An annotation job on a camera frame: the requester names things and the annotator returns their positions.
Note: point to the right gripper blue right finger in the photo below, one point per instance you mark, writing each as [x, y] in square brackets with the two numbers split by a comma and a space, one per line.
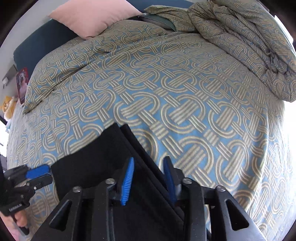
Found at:
[173, 177]

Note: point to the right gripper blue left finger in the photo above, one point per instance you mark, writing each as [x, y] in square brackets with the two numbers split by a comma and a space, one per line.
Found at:
[124, 181]

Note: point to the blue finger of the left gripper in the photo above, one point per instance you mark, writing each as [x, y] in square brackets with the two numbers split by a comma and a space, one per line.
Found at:
[38, 171]

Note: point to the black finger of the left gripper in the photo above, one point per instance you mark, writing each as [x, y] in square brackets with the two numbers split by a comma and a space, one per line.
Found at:
[40, 182]

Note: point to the black pants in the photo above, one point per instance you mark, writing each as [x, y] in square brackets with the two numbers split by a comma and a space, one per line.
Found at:
[148, 214]

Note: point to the person's left hand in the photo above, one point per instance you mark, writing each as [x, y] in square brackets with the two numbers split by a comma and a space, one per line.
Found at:
[20, 220]

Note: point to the orange plush toy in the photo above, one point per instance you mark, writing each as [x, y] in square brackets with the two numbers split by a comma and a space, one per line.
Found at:
[8, 107]

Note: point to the blue patterned bed cover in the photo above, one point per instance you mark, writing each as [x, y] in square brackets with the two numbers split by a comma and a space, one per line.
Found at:
[182, 97]

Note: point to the patterned pillow with green edge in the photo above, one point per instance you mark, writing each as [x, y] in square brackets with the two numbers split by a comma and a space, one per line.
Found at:
[169, 17]

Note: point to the pink pillow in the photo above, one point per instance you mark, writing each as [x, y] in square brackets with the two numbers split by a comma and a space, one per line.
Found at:
[89, 18]

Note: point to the bunched patterned duvet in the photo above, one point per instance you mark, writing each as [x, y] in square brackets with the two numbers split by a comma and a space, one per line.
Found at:
[250, 34]

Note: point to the grey wall socket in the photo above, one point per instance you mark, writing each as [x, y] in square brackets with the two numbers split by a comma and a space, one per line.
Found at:
[11, 73]

